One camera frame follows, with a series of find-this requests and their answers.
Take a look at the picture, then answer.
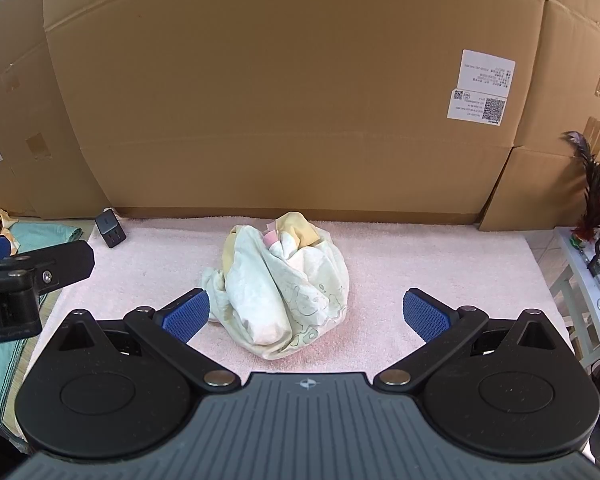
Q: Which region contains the large wide cardboard box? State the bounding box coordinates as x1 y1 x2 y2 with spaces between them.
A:
41 0 551 226

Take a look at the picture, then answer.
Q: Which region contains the green cloth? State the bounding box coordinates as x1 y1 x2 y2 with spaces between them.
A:
0 222 83 433

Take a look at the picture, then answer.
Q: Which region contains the white coded shipping label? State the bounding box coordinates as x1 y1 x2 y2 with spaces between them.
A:
447 86 509 126

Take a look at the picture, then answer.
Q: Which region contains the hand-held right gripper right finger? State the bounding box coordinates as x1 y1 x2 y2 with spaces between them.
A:
372 287 564 394

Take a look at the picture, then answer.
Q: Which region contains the white text shipping label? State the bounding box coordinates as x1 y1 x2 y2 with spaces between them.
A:
457 49 517 92

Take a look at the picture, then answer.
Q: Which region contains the white stool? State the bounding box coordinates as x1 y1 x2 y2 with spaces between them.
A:
550 226 600 376

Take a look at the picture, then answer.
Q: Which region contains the low plain cardboard box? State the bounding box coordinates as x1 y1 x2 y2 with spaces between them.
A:
479 146 600 233

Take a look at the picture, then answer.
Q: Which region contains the black power adapter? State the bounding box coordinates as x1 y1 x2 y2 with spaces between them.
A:
94 211 128 249

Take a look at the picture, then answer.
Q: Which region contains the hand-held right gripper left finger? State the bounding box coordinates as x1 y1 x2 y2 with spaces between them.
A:
55 287 242 394

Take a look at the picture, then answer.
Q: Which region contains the pink terry towel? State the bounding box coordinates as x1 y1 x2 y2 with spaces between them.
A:
22 214 571 376

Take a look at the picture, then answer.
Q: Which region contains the pale green yellow-sleeved T-shirt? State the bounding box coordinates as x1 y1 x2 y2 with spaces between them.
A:
200 211 351 361

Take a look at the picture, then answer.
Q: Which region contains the cardboard box with clear tape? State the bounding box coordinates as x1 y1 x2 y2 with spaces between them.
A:
512 0 600 166

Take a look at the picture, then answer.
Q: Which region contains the cardboard box with small label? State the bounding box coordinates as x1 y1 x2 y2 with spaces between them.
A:
0 0 112 219

